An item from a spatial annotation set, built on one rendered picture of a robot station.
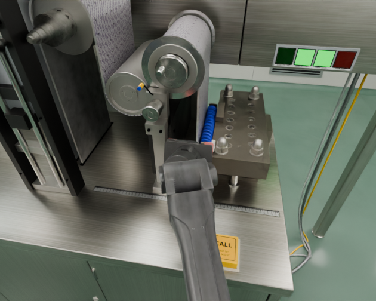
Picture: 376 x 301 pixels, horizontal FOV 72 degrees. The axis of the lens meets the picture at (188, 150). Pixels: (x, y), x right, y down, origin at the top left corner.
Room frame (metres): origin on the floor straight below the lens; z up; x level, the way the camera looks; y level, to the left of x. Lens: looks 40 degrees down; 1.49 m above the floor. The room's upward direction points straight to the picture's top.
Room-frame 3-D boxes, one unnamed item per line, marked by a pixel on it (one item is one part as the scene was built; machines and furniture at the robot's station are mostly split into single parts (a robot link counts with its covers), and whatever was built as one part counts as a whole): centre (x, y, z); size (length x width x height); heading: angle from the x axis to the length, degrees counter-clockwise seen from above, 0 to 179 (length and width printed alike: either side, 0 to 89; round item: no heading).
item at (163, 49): (0.70, 0.01, 1.25); 0.26 x 0.12 x 0.12; 170
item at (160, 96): (0.55, 0.08, 1.05); 0.06 x 0.05 x 0.31; 170
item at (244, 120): (0.71, -0.17, 1.00); 0.40 x 0.16 x 0.06; 170
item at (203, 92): (0.68, -0.05, 1.11); 0.23 x 0.01 x 0.18; 170
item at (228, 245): (0.32, -0.08, 0.91); 0.07 x 0.07 x 0.02; 80
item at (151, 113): (0.51, 0.08, 1.18); 0.04 x 0.02 x 0.04; 80
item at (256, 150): (0.54, -0.19, 1.05); 0.04 x 0.04 x 0.04
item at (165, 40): (0.58, 0.03, 1.25); 0.15 x 0.01 x 0.15; 80
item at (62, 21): (0.60, 0.28, 1.33); 0.06 x 0.06 x 0.06; 80
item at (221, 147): (0.55, -0.09, 1.05); 0.04 x 0.04 x 0.04
